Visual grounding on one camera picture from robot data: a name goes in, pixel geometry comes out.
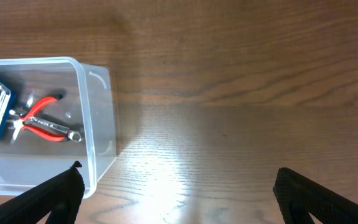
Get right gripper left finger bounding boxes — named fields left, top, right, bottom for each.
left=0, top=161, right=85, bottom=224

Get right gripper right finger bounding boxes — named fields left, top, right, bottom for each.
left=273, top=167, right=358, bottom=224

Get silver combination wrench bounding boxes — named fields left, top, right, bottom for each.
left=7, top=110, right=83, bottom=143

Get clear plastic container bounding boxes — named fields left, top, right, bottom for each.
left=0, top=57, right=116, bottom=197

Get red handled pliers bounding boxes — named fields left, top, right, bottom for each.
left=7, top=95, right=69, bottom=143

